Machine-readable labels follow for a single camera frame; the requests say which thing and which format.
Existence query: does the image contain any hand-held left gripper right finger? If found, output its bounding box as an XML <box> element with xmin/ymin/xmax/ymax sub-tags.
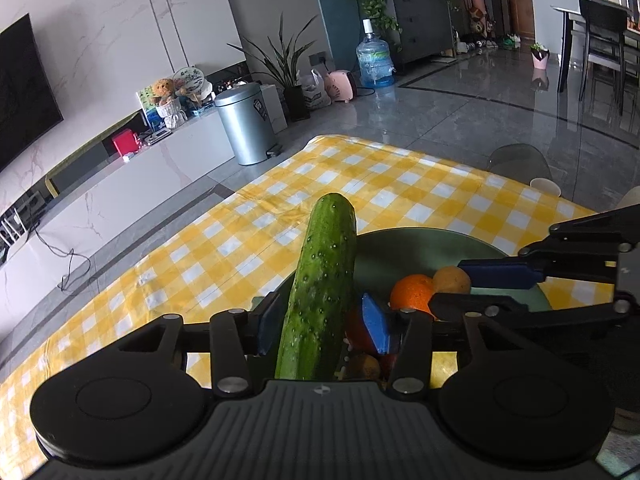
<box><xmin>361</xmin><ymin>292</ymin><xmax>503</xmax><ymax>395</ymax></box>

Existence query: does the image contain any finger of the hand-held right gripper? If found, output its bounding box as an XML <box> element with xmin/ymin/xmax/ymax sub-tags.
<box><xmin>457</xmin><ymin>208</ymin><xmax>640</xmax><ymax>290</ymax></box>
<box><xmin>428</xmin><ymin>292</ymin><xmax>632</xmax><ymax>356</ymax></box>

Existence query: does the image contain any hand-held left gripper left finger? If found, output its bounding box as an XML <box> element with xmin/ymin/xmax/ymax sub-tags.
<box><xmin>117</xmin><ymin>290</ymin><xmax>282</xmax><ymax>400</ymax></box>

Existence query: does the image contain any orange mandarin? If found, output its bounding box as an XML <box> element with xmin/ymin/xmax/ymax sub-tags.
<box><xmin>345</xmin><ymin>307</ymin><xmax>379</xmax><ymax>354</ymax></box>
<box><xmin>390</xmin><ymin>274</ymin><xmax>437</xmax><ymax>319</ymax></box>

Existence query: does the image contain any green cucumber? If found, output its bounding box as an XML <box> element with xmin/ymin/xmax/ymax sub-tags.
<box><xmin>274</xmin><ymin>193</ymin><xmax>359</xmax><ymax>382</ymax></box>

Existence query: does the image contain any green colander bowl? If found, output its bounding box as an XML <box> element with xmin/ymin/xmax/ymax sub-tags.
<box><xmin>250</xmin><ymin>227</ymin><xmax>554</xmax><ymax>362</ymax></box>

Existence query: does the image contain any yellow checked tablecloth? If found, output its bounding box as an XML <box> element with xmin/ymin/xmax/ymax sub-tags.
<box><xmin>0</xmin><ymin>134</ymin><xmax>602</xmax><ymax>411</ymax></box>

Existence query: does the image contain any teal striped blanket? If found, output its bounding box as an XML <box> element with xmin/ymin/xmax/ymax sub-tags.
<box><xmin>595</xmin><ymin>430</ymin><xmax>640</xmax><ymax>477</ymax></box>

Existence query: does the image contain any transparent chair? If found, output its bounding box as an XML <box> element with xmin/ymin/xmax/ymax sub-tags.
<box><xmin>487</xmin><ymin>144</ymin><xmax>554</xmax><ymax>184</ymax></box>

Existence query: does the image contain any white marble tv cabinet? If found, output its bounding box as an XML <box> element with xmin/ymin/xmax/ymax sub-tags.
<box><xmin>0</xmin><ymin>85</ymin><xmax>289</xmax><ymax>281</ymax></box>

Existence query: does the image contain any silver pedal trash can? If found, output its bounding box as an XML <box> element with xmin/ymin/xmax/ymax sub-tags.
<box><xmin>215</xmin><ymin>82</ymin><xmax>282</xmax><ymax>166</ymax></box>

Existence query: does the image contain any red box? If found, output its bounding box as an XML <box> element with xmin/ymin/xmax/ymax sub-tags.
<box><xmin>111</xmin><ymin>130</ymin><xmax>140</xmax><ymax>156</ymax></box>

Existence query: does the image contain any white plastic bag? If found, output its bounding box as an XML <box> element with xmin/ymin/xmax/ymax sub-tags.
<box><xmin>299</xmin><ymin>69</ymin><xmax>332</xmax><ymax>111</ymax></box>

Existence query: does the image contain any pink fan heater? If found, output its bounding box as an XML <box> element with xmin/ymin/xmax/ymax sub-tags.
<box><xmin>324</xmin><ymin>70</ymin><xmax>357</xmax><ymax>104</ymax></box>

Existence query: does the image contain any blue water jug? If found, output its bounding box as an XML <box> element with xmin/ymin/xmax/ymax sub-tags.
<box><xmin>356</xmin><ymin>19</ymin><xmax>396</xmax><ymax>89</ymax></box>

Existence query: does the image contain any painted picture card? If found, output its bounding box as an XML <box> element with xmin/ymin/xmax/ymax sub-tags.
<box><xmin>136</xmin><ymin>85</ymin><xmax>162</xmax><ymax>129</ymax></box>

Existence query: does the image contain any brown teddy bear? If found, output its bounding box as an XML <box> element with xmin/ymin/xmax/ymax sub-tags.
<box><xmin>152</xmin><ymin>78</ymin><xmax>176</xmax><ymax>106</ymax></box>

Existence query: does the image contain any round paper fan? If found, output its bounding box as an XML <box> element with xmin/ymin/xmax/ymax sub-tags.
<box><xmin>172</xmin><ymin>66</ymin><xmax>206</xmax><ymax>96</ymax></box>

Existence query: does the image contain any long-leaf potted plant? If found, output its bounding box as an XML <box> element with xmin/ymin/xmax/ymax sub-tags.
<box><xmin>227</xmin><ymin>12</ymin><xmax>321</xmax><ymax>122</ymax></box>

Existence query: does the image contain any dining table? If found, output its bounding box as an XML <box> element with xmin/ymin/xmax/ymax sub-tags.
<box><xmin>550</xmin><ymin>5</ymin><xmax>640</xmax><ymax>94</ymax></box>

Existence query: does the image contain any grey drawer cabinet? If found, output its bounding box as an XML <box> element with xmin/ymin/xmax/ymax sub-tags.
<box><xmin>385</xmin><ymin>0</ymin><xmax>456</xmax><ymax>64</ymax></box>

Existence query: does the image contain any white router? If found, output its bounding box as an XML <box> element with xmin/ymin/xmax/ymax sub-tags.
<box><xmin>0</xmin><ymin>207</ymin><xmax>26</xmax><ymax>254</ymax></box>

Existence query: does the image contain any black dining chair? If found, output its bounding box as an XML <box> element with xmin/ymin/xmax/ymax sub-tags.
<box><xmin>579</xmin><ymin>0</ymin><xmax>630</xmax><ymax>116</ymax></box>

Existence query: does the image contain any black cable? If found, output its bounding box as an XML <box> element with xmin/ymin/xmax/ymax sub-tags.
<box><xmin>35</xmin><ymin>227</ymin><xmax>94</xmax><ymax>291</ymax></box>

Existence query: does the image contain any black wall television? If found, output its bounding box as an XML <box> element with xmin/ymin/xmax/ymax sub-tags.
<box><xmin>0</xmin><ymin>14</ymin><xmax>65</xmax><ymax>174</ymax></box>

